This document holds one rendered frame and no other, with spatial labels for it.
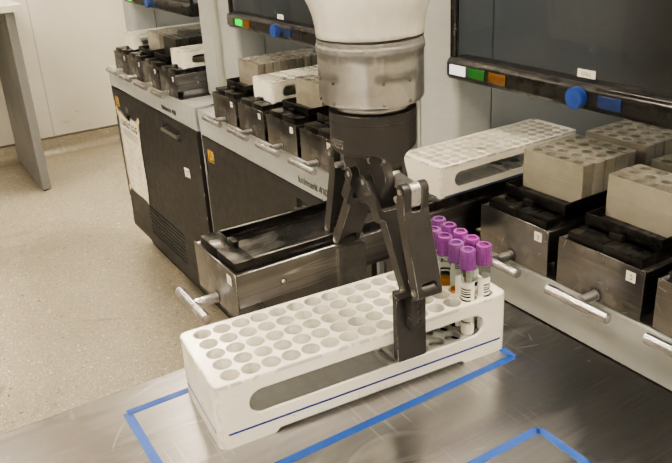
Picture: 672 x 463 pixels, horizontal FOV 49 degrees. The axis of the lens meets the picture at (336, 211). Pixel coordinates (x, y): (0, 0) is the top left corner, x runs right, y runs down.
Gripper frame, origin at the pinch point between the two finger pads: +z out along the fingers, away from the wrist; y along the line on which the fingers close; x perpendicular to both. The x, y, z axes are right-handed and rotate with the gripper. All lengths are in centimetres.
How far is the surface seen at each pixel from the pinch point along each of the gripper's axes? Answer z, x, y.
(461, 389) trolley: 5.4, 3.7, 8.2
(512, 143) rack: 1, 46, -36
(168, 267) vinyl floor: 87, 22, -202
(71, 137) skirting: 80, 16, -387
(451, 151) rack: 1, 35, -38
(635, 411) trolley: 5.4, 14.4, 18.5
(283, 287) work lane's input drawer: 10.6, 1.2, -28.1
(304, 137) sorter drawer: 8, 30, -83
